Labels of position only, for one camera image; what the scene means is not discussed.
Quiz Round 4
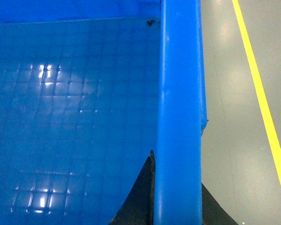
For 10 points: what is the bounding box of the blue plastic crate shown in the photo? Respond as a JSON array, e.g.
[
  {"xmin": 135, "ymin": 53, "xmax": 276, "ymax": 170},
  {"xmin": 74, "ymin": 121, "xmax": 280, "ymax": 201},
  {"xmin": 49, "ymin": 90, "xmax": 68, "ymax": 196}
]
[{"xmin": 0, "ymin": 0, "xmax": 207, "ymax": 225}]

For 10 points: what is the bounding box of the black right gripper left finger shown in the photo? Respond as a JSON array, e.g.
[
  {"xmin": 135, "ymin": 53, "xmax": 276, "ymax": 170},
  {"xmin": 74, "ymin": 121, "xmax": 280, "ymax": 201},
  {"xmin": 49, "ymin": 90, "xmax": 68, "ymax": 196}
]
[{"xmin": 109, "ymin": 150, "xmax": 155, "ymax": 225}]

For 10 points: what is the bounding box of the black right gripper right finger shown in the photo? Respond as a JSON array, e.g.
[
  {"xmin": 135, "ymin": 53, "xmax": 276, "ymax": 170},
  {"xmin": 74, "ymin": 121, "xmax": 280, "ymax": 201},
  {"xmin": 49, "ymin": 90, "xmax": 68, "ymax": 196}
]
[{"xmin": 202, "ymin": 184, "xmax": 238, "ymax": 225}]

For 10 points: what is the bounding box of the yellow floor line tape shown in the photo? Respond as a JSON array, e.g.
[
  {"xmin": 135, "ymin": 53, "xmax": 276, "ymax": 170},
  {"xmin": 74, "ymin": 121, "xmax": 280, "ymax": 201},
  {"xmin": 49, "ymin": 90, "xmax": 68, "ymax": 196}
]
[{"xmin": 232, "ymin": 0, "xmax": 281, "ymax": 186}]

